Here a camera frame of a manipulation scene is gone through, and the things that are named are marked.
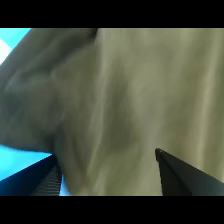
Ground dark green pants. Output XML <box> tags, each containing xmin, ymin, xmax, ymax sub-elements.
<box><xmin>0</xmin><ymin>28</ymin><xmax>224</xmax><ymax>197</ymax></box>

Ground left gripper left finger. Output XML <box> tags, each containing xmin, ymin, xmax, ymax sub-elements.
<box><xmin>0</xmin><ymin>153</ymin><xmax>64</xmax><ymax>197</ymax></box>

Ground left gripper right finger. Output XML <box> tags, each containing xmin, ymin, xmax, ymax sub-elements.
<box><xmin>154</xmin><ymin>148</ymin><xmax>224</xmax><ymax>197</ymax></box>

